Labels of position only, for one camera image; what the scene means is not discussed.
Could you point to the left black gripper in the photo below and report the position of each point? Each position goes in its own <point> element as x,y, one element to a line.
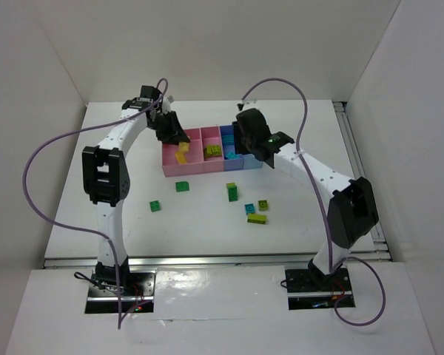
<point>166,126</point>

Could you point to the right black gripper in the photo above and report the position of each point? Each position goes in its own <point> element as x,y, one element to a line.
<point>240,134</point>

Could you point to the cyan lego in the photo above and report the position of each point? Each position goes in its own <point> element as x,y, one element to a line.
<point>230,155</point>

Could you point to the yellow lego plate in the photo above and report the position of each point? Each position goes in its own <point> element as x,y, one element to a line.
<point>180,158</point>

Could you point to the lime lego stack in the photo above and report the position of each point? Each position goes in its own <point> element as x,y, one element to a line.
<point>212,151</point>

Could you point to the yellow lego brick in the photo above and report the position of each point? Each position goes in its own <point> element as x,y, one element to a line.
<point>183,147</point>

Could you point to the cyan long lego brick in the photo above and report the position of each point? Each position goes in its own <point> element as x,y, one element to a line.
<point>228,140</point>

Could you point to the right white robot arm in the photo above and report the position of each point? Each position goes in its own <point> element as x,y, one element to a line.
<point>348,207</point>

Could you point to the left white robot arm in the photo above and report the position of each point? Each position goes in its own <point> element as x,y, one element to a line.
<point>106,178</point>

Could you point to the dark blue container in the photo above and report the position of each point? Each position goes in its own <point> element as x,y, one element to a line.
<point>232,160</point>

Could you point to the light blue container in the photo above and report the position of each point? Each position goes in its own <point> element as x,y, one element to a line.
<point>251,162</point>

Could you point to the small pink container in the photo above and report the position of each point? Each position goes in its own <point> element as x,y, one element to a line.
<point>212,135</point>

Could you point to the dark green curved lego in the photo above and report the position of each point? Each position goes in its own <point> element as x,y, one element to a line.
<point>182,186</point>

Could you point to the small olive lego brick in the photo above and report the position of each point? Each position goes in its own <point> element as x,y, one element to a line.
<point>263,205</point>

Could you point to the small cyan lego brick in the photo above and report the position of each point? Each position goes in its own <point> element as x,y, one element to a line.
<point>250,208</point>

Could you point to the small green lego brick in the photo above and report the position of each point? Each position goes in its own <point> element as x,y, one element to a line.
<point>155,206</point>

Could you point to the long lime lego brick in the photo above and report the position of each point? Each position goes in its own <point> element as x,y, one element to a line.
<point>257,218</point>

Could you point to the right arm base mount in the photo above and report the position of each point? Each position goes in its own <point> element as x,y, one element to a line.
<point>304,294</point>

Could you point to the aluminium rail front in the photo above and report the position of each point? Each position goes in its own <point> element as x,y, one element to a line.
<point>155,262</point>

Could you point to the aluminium rail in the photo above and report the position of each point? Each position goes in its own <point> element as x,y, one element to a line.
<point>381,248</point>
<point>155,262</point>

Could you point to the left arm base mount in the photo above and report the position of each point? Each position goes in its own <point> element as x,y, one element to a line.
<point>102,297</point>

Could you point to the aluminium rail right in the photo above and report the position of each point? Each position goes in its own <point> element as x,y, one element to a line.
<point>381,248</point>

